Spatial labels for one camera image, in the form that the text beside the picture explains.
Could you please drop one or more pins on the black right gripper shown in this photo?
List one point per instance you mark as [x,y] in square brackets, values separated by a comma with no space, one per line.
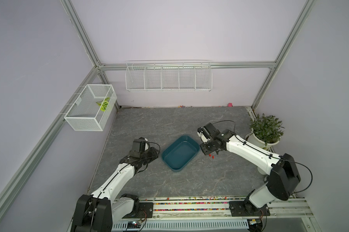
[203,149]

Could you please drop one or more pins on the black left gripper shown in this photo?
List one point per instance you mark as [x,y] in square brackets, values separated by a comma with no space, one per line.
[152,150]

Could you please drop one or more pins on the teal plastic storage box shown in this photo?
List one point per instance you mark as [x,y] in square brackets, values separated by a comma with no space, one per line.
[180,153]

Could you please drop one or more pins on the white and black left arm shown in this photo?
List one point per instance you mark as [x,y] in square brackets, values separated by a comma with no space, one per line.
[99,211]

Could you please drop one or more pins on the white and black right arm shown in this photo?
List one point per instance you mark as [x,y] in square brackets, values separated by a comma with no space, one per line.
[283,175]

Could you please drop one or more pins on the white plant pot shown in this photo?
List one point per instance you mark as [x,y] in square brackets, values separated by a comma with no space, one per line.
[251,138]

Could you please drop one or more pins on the green potted plant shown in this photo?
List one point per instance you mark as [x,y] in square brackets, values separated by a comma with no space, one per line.
[268,129]

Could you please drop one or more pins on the green item in basket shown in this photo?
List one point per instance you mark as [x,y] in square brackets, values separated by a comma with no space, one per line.
[104,105]

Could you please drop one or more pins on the green circuit board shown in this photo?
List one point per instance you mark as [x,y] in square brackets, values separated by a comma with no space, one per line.
[133,225]

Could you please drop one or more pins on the white ventilation grille strip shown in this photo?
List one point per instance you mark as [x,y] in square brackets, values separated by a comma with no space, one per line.
[182,225]

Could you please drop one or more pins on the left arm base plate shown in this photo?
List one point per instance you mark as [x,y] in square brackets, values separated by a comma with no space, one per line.
[144,210]

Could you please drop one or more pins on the white mesh wall basket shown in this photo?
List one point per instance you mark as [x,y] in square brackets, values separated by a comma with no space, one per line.
[84,114]

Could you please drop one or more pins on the white wire wall shelf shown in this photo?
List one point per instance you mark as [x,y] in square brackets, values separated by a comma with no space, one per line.
[185,75]

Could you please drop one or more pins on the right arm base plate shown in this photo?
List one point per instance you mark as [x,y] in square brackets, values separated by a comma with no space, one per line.
[243,209]

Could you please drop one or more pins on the aluminium rail bed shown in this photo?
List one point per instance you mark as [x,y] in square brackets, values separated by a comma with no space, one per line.
[290,215]

